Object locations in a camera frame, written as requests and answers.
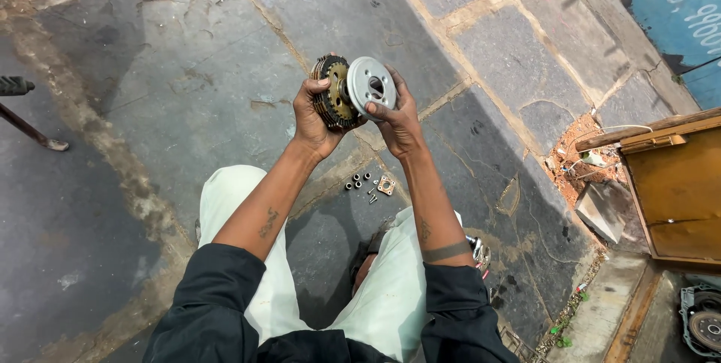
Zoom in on person's right hand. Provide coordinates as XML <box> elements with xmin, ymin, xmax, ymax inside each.
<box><xmin>364</xmin><ymin>65</ymin><xmax>427</xmax><ymax>160</ymax></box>

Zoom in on person's left hand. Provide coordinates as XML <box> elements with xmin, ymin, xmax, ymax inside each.
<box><xmin>292</xmin><ymin>77</ymin><xmax>367</xmax><ymax>161</ymax></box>

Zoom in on dark clutch plate pack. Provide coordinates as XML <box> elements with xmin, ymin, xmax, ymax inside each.
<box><xmin>310</xmin><ymin>53</ymin><xmax>361</xmax><ymax>130</ymax></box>

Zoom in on silver round pressure plate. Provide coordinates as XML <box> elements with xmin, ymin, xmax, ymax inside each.
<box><xmin>345</xmin><ymin>56</ymin><xmax>398</xmax><ymax>123</ymax></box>

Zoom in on person's dark sandal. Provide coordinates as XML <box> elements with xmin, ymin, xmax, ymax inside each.
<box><xmin>348</xmin><ymin>230</ymin><xmax>389</xmax><ymax>297</ymax></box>

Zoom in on person's pale green trousers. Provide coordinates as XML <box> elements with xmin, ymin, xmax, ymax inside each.
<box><xmin>198</xmin><ymin>165</ymin><xmax>464</xmax><ymax>363</ymax></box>

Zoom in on person's black jacket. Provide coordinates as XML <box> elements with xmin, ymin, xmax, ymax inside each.
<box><xmin>142</xmin><ymin>242</ymin><xmax>520</xmax><ymax>363</ymax></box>

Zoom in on grey stone block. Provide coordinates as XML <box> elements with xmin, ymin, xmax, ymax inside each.
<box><xmin>573</xmin><ymin>180</ymin><xmax>635</xmax><ymax>245</ymax></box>

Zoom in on brown wooden stick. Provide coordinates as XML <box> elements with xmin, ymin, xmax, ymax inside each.
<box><xmin>575</xmin><ymin>106</ymin><xmax>721</xmax><ymax>153</ymax></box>

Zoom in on rusty motorcycle side stand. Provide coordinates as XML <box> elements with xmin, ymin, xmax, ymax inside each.
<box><xmin>0</xmin><ymin>102</ymin><xmax>70</xmax><ymax>153</ymax></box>

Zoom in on yellow wooden cabinet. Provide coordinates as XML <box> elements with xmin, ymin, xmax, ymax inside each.
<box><xmin>619</xmin><ymin>115</ymin><xmax>721</xmax><ymax>275</ymax></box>

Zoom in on black rubber footpeg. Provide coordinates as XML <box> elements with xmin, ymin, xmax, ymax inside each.
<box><xmin>0</xmin><ymin>76</ymin><xmax>36</xmax><ymax>97</ymax></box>

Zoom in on blue painted board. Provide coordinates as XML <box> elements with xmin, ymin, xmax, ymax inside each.
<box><xmin>590</xmin><ymin>0</ymin><xmax>721</xmax><ymax>110</ymax></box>

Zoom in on grey engine clutch housing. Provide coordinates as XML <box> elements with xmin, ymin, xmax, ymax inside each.
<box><xmin>678</xmin><ymin>284</ymin><xmax>721</xmax><ymax>360</ymax></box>

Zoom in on thin white wire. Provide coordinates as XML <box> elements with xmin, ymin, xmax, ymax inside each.
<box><xmin>562</xmin><ymin>123</ymin><xmax>654</xmax><ymax>174</ymax></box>

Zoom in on rusty wire grid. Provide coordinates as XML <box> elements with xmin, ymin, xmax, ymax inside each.
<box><xmin>498</xmin><ymin>326</ymin><xmax>548</xmax><ymax>363</ymax></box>

